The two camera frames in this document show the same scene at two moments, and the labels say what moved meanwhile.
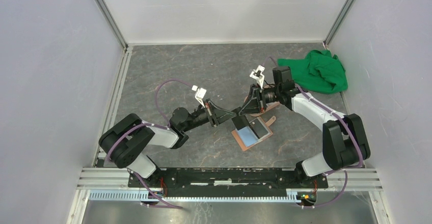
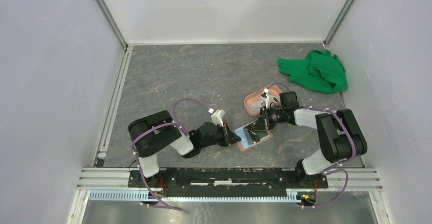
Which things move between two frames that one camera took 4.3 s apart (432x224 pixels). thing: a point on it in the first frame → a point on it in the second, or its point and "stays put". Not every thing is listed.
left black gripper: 212,110 → 229,137
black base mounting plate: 228,182 stays put
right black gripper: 255,102 → 260,124
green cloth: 317,72 stays put
